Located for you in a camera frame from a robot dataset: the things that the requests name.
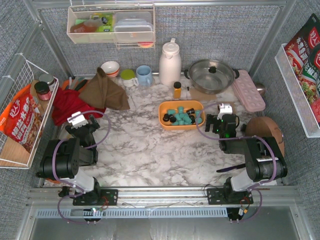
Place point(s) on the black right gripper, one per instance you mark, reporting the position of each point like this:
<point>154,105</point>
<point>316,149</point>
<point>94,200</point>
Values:
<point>214,121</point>

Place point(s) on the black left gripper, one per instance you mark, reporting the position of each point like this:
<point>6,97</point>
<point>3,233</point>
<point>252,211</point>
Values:
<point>88,125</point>

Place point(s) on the teal coffee capsule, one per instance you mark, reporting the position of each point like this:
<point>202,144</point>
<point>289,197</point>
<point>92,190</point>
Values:
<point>180,109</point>
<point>197,113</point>
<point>171,111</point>
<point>177,116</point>
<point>182,115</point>
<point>198,120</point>
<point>176,123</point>
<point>187,120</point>

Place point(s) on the black coffee capsule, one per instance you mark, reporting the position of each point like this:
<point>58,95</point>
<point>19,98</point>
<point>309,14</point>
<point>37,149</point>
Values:
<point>172,118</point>
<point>192,118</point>
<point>166,117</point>
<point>190,111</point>

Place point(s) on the brown cloth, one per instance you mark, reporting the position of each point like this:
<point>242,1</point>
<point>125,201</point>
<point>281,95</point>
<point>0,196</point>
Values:
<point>101,92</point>

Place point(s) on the orange plastic basket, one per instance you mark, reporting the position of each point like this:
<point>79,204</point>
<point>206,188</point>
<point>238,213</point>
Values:
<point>173,105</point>

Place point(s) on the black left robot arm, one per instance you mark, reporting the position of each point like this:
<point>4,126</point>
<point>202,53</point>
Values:
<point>78,151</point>

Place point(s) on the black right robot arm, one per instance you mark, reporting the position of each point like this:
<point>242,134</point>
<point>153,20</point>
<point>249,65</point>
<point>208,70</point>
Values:
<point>262,147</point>

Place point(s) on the small brown cardboard sheet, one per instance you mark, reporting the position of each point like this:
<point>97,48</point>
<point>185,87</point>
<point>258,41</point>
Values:
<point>201,97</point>

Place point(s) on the red cloth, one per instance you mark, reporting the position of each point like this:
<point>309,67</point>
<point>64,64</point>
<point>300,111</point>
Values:
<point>66,103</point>

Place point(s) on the pink egg tray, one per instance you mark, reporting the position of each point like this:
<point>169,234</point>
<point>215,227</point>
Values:
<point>246,91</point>

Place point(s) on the steel pot with lid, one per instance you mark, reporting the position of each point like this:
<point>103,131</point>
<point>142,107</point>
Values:
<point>210,76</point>

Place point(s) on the orange juice bottle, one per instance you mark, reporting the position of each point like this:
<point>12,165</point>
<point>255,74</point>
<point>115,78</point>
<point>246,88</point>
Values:
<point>177,89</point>

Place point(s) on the round wooden board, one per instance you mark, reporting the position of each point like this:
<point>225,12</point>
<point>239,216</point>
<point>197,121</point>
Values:
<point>263,126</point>

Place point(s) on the green lidded white cup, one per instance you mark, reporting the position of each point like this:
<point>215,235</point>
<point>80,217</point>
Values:
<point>129,78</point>

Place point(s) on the white orange striped bowl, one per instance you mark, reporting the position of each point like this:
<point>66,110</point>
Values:
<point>111,68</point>

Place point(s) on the steel round object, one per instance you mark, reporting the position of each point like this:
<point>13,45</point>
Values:
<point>260,88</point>

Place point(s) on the red jar black lid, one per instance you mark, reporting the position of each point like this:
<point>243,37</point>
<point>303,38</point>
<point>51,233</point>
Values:
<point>43,91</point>

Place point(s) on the glass jar silver lid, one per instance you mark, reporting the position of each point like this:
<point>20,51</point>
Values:
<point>49,79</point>

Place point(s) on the blue mug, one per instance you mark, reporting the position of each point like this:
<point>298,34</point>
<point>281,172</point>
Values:
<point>144,76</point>

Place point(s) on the orange snack bag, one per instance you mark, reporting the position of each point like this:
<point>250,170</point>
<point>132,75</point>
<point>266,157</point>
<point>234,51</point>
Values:
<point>21,120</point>

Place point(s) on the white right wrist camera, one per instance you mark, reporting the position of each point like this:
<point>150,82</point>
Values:
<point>224,108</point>

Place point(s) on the white wire basket left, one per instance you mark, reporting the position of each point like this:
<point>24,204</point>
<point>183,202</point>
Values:
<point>12,154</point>

